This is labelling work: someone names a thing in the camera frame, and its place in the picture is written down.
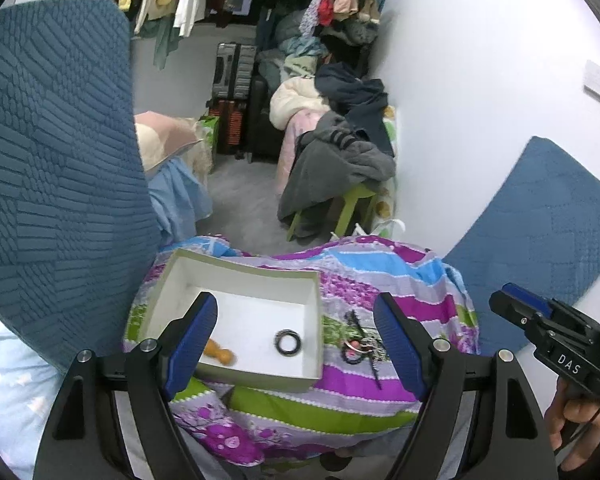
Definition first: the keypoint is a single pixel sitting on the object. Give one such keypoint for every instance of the grey hard suitcase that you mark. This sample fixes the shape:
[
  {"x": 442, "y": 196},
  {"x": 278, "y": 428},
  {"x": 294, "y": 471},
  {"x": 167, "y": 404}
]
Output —
[{"x": 230, "y": 92}]

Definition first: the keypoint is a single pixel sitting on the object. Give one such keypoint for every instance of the dark navy garment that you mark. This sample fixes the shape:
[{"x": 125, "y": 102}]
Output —
[{"x": 361, "y": 101}]

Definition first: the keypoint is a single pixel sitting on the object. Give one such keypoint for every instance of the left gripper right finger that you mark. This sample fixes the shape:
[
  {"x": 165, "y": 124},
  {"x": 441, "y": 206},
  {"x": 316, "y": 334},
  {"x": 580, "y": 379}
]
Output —
[{"x": 407, "y": 344}]

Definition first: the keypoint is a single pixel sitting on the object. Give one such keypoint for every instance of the large blue quilted cushion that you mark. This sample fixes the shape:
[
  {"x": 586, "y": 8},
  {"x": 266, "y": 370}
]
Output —
[{"x": 77, "y": 229}]

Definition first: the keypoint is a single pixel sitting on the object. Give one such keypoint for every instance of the pink hair clip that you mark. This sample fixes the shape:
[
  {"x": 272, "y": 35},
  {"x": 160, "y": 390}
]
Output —
[{"x": 353, "y": 350}]

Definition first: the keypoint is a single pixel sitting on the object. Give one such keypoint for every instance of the grey clothes pile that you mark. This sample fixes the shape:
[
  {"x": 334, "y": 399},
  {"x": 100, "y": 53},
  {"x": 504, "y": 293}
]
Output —
[{"x": 330, "y": 160}]

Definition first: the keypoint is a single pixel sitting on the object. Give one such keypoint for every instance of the pink cream pillow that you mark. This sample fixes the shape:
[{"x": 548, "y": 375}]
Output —
[{"x": 161, "y": 137}]

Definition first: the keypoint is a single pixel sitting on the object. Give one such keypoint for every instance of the green plastic stool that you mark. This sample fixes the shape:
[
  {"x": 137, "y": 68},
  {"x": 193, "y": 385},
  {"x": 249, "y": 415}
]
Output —
[{"x": 350, "y": 201}]

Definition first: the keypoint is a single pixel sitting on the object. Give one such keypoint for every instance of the black hair clip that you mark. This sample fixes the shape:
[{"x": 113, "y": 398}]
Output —
[{"x": 370, "y": 345}]

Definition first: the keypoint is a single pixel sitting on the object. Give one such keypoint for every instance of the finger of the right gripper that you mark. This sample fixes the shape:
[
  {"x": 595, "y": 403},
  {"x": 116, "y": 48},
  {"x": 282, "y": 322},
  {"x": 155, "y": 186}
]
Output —
[
  {"x": 511, "y": 309},
  {"x": 530, "y": 299}
]

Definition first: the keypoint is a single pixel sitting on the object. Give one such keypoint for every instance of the person's right hand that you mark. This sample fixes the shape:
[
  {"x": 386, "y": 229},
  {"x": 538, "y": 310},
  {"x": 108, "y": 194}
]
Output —
[{"x": 586, "y": 415}]

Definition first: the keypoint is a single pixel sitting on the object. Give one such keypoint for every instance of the colourful patterned cloth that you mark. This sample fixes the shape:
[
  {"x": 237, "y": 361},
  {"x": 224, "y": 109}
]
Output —
[{"x": 250, "y": 426}]

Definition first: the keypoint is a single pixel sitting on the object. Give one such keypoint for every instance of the green white cardboard box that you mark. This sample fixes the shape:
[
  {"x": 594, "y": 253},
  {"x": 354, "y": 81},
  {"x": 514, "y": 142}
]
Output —
[{"x": 271, "y": 319}]

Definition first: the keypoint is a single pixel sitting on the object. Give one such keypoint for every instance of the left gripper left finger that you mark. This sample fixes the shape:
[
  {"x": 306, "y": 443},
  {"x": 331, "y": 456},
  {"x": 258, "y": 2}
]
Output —
[{"x": 182, "y": 344}]

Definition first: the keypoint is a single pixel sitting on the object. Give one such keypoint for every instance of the small blue quilted cushion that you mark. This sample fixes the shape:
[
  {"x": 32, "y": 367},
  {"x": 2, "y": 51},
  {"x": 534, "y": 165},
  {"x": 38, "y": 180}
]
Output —
[{"x": 540, "y": 231}]

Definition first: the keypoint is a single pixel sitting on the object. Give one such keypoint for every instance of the orange gourd-shaped pendant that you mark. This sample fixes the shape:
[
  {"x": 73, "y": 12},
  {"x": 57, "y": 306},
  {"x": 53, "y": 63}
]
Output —
[{"x": 221, "y": 355}]

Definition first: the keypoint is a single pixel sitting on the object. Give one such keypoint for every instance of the light blue blanket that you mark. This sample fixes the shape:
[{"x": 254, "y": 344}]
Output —
[{"x": 179, "y": 199}]

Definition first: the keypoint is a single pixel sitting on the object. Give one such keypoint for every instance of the cream fluffy blanket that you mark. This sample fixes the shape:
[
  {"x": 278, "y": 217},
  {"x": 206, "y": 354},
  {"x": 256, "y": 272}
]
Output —
[{"x": 293, "y": 95}]

